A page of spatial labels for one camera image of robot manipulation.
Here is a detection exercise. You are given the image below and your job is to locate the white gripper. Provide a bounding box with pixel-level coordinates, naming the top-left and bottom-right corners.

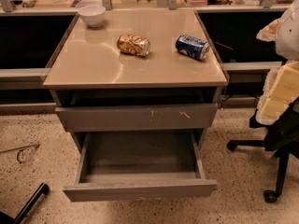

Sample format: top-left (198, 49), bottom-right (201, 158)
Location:
top-left (255, 61), bottom-right (299, 125)

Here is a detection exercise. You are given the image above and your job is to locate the grey drawer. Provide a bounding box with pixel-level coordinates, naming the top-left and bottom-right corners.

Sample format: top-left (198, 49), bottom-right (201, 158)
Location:
top-left (64, 131), bottom-right (217, 202)
top-left (56, 104), bottom-right (218, 133)

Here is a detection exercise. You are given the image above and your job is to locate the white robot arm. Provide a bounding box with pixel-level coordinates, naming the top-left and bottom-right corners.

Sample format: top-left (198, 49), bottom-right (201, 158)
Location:
top-left (255, 0), bottom-right (299, 125)

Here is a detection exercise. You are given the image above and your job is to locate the grey top drawer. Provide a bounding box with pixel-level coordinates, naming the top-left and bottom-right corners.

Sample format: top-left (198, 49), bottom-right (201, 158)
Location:
top-left (56, 104), bottom-right (218, 133)

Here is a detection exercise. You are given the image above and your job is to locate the grey drawer cabinet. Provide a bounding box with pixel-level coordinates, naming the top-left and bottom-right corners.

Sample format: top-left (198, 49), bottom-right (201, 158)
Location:
top-left (44, 9), bottom-right (227, 147)

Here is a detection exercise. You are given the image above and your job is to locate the black office chair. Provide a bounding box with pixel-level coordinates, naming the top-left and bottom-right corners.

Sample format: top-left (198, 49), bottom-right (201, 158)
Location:
top-left (226, 98), bottom-right (299, 203)

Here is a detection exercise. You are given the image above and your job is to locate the blue soda can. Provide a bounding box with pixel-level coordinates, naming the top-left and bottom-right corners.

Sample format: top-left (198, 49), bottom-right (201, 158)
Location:
top-left (175, 35), bottom-right (209, 61)

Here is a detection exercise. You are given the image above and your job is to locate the white bowl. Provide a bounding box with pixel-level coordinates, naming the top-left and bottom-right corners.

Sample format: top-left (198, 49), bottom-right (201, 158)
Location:
top-left (78, 5), bottom-right (106, 27)

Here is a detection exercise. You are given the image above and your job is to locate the black chair leg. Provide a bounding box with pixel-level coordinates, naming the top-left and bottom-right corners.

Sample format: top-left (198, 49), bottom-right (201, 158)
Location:
top-left (0, 183), bottom-right (50, 224)

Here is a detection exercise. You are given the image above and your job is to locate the thin cable on floor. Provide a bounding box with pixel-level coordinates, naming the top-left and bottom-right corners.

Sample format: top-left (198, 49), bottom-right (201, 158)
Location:
top-left (0, 143), bottom-right (41, 164)

